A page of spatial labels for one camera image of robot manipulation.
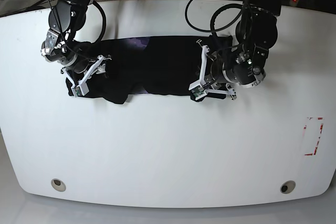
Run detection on red tape rectangle marker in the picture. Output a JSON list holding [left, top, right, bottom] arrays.
[[301, 117, 324, 156]]

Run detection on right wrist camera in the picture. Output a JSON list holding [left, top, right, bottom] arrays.
[[72, 87, 82, 97]]

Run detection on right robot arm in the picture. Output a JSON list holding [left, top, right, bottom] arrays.
[[41, 0, 111, 97]]

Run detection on right table grommet hole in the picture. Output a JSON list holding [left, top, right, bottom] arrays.
[[280, 180, 296, 194]]

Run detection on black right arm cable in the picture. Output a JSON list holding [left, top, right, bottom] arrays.
[[39, 0, 108, 44]]

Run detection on black printed T-shirt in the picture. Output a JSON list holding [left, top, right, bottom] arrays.
[[65, 35, 234, 105]]

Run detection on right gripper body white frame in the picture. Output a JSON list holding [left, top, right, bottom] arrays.
[[61, 55, 112, 95]]

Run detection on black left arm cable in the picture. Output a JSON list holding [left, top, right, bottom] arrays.
[[185, 0, 253, 38]]

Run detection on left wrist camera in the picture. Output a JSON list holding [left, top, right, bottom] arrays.
[[189, 83, 207, 101]]

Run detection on left table grommet hole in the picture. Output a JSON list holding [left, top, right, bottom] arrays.
[[51, 179, 66, 192]]

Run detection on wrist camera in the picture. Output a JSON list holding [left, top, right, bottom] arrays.
[[72, 87, 82, 97], [189, 83, 207, 101]]

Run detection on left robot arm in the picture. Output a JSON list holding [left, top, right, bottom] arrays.
[[189, 0, 281, 102]]

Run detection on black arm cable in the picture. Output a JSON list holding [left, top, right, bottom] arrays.
[[185, 0, 253, 38], [39, 0, 108, 44]]

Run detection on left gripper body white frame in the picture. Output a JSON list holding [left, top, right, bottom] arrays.
[[188, 39, 237, 101]]

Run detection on table grommet hole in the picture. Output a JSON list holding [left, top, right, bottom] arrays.
[[280, 180, 296, 194], [51, 179, 66, 192]]

